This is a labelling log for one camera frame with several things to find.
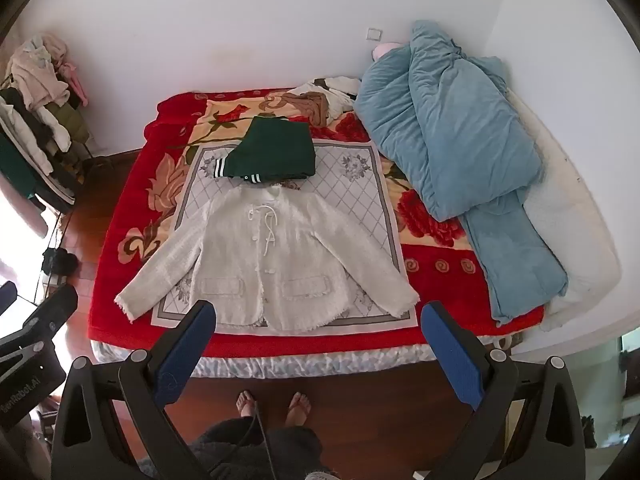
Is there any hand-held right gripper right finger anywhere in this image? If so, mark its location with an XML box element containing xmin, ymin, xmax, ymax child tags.
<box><xmin>421</xmin><ymin>301</ymin><xmax>587</xmax><ymax>480</ymax></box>

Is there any red floral blanket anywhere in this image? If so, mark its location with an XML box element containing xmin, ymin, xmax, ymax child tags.
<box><xmin>87</xmin><ymin>89</ymin><xmax>546</xmax><ymax>348</ymax></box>

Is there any folded green garment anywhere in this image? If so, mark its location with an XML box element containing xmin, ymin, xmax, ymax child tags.
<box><xmin>214</xmin><ymin>116</ymin><xmax>317</xmax><ymax>187</ymax></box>

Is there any white tweed jacket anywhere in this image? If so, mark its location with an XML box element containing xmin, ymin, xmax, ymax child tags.
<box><xmin>114</xmin><ymin>183</ymin><xmax>420</xmax><ymax>332</ymax></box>

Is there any person's left forearm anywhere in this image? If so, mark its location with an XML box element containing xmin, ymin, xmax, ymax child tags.
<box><xmin>0</xmin><ymin>410</ymin><xmax>53</xmax><ymax>480</ymax></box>

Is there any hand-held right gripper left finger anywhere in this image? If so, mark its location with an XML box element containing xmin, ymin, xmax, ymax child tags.
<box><xmin>50</xmin><ymin>300</ymin><xmax>218</xmax><ymax>480</ymax></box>

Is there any person's right foot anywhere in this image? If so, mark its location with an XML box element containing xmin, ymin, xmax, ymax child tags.
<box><xmin>286</xmin><ymin>391</ymin><xmax>313</xmax><ymax>427</ymax></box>

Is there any bed with silver skirt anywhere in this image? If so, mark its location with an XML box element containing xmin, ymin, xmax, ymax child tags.
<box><xmin>90</xmin><ymin>332</ymin><xmax>523</xmax><ymax>380</ymax></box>

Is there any brown garment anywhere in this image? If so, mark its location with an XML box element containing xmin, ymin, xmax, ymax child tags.
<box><xmin>285</xmin><ymin>91</ymin><xmax>333</xmax><ymax>128</ymax></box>

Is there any dark fuzzy object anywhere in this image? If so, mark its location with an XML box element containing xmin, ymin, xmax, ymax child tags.
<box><xmin>42</xmin><ymin>247</ymin><xmax>80</xmax><ymax>276</ymax></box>

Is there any person's left foot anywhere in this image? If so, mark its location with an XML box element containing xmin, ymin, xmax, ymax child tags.
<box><xmin>236</xmin><ymin>390</ymin><xmax>260</xmax><ymax>420</ymax></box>

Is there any rack of hanging clothes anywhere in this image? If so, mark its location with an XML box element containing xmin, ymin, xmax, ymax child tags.
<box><xmin>0</xmin><ymin>35</ymin><xmax>93</xmax><ymax>213</ymax></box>

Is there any person's foot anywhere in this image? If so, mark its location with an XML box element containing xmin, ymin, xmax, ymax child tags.
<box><xmin>236</xmin><ymin>390</ymin><xmax>260</xmax><ymax>420</ymax></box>
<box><xmin>286</xmin><ymin>391</ymin><xmax>313</xmax><ymax>427</ymax></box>

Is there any blue quilt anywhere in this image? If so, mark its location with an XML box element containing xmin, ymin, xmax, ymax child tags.
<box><xmin>354</xmin><ymin>20</ymin><xmax>570</xmax><ymax>328</ymax></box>

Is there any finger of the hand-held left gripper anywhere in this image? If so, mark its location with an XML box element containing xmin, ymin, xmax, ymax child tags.
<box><xmin>0</xmin><ymin>281</ymin><xmax>18</xmax><ymax>316</ymax></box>
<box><xmin>20</xmin><ymin>284</ymin><xmax>79</xmax><ymax>333</ymax></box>

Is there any white fleece sheet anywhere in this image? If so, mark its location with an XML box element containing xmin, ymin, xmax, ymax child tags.
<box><xmin>505</xmin><ymin>90</ymin><xmax>623</xmax><ymax>332</ymax></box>

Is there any black cable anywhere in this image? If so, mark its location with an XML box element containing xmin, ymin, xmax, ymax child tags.
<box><xmin>207</xmin><ymin>400</ymin><xmax>276</xmax><ymax>480</ymax></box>

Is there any white and black garment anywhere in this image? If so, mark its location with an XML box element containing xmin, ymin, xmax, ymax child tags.
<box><xmin>287</xmin><ymin>76</ymin><xmax>362</xmax><ymax>126</ymax></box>

